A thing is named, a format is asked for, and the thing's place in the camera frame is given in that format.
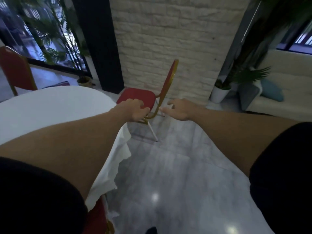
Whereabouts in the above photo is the person's right hand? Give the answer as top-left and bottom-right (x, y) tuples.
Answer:
(159, 98), (200, 121)

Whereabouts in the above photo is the person's left hand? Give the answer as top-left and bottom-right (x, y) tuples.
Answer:
(111, 98), (151, 123)

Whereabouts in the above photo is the red chair with gold frame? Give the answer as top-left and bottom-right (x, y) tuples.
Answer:
(116, 59), (179, 142)
(0, 46), (38, 96)
(82, 195), (115, 234)

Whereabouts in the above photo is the person's left forearm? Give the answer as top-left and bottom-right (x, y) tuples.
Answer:
(0, 106), (127, 201)

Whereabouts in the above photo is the person's right forearm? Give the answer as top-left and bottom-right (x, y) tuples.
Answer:
(193, 107), (301, 179)

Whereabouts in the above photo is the white plant pot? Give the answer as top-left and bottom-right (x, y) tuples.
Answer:
(210, 85), (231, 104)

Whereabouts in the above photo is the beige plant pot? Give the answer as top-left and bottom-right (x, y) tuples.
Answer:
(77, 76), (93, 88)

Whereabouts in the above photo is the grey cushion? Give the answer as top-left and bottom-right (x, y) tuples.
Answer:
(238, 81), (263, 111)

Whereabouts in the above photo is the green potted plant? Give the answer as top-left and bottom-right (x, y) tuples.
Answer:
(215, 0), (312, 91)

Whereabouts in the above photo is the striped dark cloth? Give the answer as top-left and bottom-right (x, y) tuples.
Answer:
(42, 81), (71, 89)

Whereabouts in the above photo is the white tablecloth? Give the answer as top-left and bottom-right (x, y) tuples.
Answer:
(0, 86), (132, 213)

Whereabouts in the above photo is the teal cushion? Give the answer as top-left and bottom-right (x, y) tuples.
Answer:
(260, 78), (285, 103)

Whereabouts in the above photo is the tall green palm plant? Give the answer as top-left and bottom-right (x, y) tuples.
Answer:
(5, 0), (91, 78)

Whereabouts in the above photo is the cream sofa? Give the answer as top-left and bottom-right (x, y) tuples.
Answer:
(246, 49), (312, 122)

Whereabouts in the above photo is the black shirt sleeve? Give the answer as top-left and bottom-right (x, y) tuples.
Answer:
(0, 157), (89, 234)
(249, 122), (312, 234)

